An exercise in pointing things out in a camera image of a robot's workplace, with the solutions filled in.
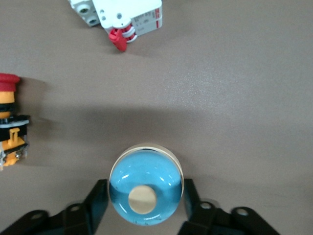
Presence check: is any white circuit breaker red lever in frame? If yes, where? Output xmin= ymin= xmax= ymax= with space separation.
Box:
xmin=67 ymin=0 xmax=163 ymax=52

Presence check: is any brown table mat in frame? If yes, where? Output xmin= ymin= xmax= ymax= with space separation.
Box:
xmin=0 ymin=0 xmax=313 ymax=235

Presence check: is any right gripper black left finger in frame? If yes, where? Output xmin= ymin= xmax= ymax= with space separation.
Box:
xmin=0 ymin=179 xmax=110 ymax=235

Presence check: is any red emergency button orange base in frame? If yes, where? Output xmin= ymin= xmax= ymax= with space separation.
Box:
xmin=0 ymin=72 xmax=31 ymax=171

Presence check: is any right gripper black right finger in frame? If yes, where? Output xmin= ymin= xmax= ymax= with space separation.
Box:
xmin=177 ymin=179 xmax=282 ymax=235

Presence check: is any blue dome desk bell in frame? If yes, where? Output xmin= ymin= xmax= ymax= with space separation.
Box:
xmin=109 ymin=143 xmax=183 ymax=226

